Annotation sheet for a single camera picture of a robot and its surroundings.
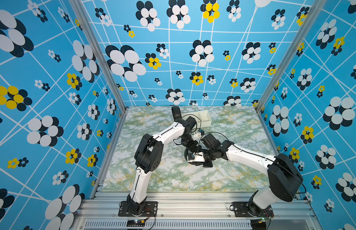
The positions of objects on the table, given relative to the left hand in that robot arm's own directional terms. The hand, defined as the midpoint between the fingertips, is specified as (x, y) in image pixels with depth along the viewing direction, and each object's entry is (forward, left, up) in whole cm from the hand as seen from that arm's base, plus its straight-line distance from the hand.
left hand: (196, 148), depth 89 cm
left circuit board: (-37, +33, -9) cm, 51 cm away
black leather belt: (-11, +3, +2) cm, 11 cm away
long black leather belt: (+22, +13, +8) cm, 27 cm away
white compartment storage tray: (+32, -8, -5) cm, 33 cm away
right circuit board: (-38, -29, -7) cm, 48 cm away
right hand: (-7, -1, 0) cm, 7 cm away
